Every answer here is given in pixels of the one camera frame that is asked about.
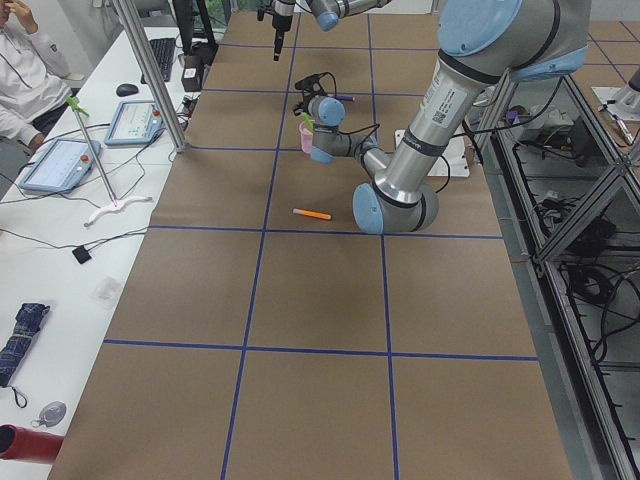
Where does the folded navy umbrella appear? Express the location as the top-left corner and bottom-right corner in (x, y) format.
(1, 303), (50, 388)

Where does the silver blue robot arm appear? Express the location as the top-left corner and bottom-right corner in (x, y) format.
(294, 0), (592, 235)
(257, 0), (389, 61)

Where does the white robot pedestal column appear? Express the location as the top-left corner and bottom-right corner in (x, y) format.
(385, 127), (470, 184)

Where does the blue teach pendant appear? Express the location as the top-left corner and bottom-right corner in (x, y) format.
(19, 138), (93, 193)
(104, 100), (164, 147)

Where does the green highlighter pen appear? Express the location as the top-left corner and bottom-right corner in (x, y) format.
(302, 112), (314, 132)

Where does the black computer mouse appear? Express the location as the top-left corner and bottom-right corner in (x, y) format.
(116, 83), (139, 98)

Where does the person in white hoodie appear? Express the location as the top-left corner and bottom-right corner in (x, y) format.
(1, 1), (73, 152)

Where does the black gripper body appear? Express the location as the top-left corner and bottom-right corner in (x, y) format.
(257, 0), (296, 31)
(293, 72), (336, 116)

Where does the silver round keychain tag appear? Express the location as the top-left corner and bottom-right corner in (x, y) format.
(30, 401), (67, 428)

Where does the red cylinder bottle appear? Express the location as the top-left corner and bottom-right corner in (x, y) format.
(1, 424), (65, 464)

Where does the black rectangular box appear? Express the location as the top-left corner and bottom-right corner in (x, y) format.
(181, 55), (204, 92)

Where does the far blue teach pendant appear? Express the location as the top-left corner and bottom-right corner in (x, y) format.
(104, 100), (164, 147)

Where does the orange highlighter pen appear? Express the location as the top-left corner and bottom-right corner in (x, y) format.
(292, 208), (332, 221)

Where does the small black square box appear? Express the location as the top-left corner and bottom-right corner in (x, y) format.
(72, 245), (92, 264)

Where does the near blue teach pendant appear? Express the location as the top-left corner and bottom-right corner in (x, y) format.
(19, 138), (93, 193)

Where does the pink pen holder cup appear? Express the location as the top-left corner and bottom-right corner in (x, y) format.
(298, 122), (313, 154)

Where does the black keyboard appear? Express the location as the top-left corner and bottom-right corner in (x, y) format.
(149, 37), (176, 82)

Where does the aluminium frame post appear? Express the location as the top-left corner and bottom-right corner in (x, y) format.
(113, 0), (187, 153)

